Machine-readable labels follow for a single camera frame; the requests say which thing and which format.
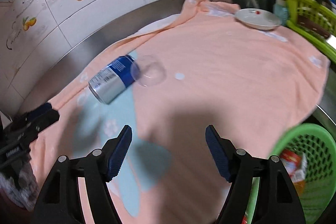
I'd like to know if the peach towel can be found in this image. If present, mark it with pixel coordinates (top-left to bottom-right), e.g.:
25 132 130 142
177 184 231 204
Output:
30 0 330 223

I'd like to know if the left gloved hand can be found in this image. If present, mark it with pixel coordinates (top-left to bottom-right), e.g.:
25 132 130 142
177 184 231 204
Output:
1 162 39 211

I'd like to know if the cleaver with wooden handle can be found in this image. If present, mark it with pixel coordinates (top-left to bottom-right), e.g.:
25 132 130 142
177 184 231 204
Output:
297 15 335 49

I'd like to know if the green dish rack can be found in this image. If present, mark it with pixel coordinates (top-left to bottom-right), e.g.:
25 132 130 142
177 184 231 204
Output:
285 0 335 63

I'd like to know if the white shallow bowl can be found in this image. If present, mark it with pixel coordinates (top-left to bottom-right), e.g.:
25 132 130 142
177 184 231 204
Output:
235 9 281 31

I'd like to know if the blue silver can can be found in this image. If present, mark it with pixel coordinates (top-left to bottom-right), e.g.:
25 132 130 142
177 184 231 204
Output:
88 55 138 105

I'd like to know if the clear plastic dome cup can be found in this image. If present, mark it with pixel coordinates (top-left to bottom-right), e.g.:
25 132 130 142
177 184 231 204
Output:
130 55 166 87

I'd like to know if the green plastic waste basket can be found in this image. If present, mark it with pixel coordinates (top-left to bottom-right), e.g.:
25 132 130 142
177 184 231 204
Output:
245 123 336 224

